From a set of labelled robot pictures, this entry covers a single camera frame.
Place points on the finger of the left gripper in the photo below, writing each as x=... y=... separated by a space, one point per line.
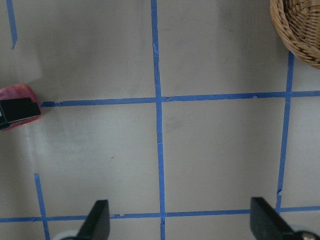
x=17 y=111

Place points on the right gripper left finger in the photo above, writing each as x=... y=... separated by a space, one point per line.
x=97 y=224

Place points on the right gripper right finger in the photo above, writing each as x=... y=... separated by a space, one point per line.
x=267 y=224

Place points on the light red apple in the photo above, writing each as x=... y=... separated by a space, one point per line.
x=20 y=91

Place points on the woven wicker basket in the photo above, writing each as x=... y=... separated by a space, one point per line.
x=297 y=22

